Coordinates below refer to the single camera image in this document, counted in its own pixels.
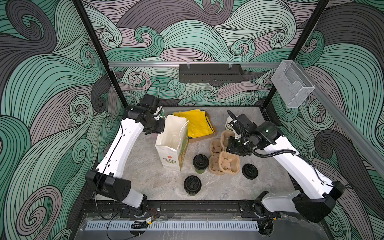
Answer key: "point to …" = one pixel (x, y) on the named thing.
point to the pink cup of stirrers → (162, 116)
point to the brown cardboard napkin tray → (192, 139)
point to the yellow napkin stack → (199, 125)
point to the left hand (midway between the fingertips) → (160, 127)
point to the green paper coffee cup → (200, 171)
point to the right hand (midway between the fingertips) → (228, 150)
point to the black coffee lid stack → (250, 171)
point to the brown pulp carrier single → (229, 162)
